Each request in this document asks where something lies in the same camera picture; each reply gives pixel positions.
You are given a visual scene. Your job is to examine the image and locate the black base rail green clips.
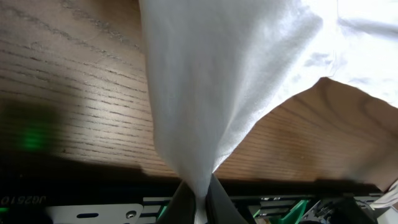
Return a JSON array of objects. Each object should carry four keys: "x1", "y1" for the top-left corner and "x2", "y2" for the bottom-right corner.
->
[{"x1": 1, "y1": 177, "x2": 397, "y2": 224}]

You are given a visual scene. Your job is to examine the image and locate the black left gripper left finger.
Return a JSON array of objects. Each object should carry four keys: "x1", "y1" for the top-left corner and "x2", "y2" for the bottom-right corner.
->
[{"x1": 156, "y1": 182, "x2": 197, "y2": 224}]

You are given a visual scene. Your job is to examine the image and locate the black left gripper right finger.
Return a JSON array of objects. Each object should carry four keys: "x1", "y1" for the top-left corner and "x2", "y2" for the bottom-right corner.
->
[{"x1": 205, "y1": 174, "x2": 248, "y2": 224}]

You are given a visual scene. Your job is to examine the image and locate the white t-shirt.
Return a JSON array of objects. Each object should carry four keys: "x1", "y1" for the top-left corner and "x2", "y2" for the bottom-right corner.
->
[{"x1": 138, "y1": 0, "x2": 398, "y2": 224}]

